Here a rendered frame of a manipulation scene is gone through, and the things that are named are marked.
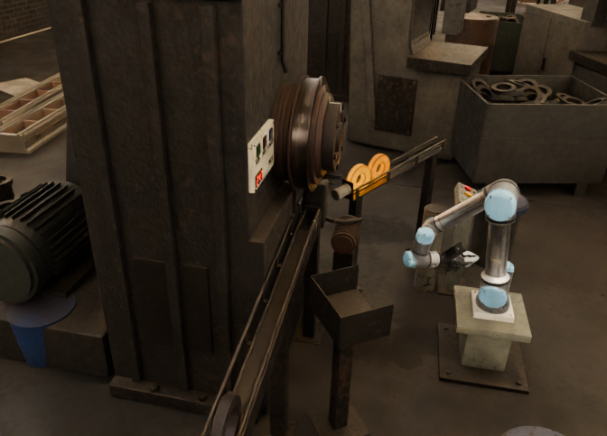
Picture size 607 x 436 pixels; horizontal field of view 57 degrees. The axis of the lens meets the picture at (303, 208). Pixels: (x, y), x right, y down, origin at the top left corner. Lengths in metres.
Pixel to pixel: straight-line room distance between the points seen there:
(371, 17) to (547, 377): 3.17
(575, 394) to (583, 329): 0.51
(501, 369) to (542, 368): 0.23
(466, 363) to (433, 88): 2.67
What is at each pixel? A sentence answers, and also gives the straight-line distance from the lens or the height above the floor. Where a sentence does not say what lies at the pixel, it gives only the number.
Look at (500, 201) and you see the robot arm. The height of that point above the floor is 0.94.
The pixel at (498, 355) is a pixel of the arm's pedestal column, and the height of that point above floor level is 0.12.
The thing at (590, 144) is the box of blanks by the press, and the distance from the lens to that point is 4.67.
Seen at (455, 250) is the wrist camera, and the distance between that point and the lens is 2.57.
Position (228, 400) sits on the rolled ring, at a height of 0.73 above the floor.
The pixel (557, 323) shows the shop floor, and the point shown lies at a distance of 3.33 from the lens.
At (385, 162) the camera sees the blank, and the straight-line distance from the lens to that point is 2.99.
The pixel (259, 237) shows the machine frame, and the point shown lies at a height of 0.87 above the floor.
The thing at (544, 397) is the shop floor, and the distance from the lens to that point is 2.87.
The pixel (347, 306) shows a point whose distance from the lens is 2.14.
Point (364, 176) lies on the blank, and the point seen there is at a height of 0.71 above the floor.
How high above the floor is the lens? 1.92
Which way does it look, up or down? 28 degrees down
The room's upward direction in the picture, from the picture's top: 2 degrees clockwise
